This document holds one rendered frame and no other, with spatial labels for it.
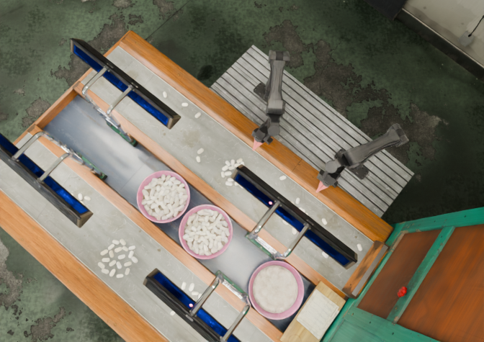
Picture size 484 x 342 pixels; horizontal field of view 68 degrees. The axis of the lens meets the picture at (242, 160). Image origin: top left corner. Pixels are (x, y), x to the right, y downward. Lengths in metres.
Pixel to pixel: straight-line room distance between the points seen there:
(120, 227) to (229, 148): 0.68
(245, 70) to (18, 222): 1.45
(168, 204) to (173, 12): 1.86
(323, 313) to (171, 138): 1.16
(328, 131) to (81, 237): 1.42
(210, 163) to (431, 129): 1.89
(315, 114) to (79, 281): 1.51
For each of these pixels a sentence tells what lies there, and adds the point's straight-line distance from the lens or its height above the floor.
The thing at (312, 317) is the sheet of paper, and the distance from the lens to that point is 1.86.
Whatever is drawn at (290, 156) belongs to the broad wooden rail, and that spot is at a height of 0.76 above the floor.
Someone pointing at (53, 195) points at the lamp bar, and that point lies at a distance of 1.65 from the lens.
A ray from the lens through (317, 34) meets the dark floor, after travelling 3.21.
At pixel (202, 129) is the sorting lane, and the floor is 0.74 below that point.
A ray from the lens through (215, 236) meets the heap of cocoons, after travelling 1.84.
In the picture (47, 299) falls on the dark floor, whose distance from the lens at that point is 2.86.
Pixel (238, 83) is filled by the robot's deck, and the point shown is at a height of 0.67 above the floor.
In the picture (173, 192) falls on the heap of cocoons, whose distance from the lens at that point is 1.88.
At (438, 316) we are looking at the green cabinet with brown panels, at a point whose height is 1.46.
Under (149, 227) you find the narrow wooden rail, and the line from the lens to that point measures 1.86.
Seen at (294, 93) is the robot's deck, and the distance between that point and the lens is 2.15.
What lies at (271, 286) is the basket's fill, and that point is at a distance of 1.86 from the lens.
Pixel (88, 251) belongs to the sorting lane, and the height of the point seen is 0.74.
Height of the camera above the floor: 2.58
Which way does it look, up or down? 75 degrees down
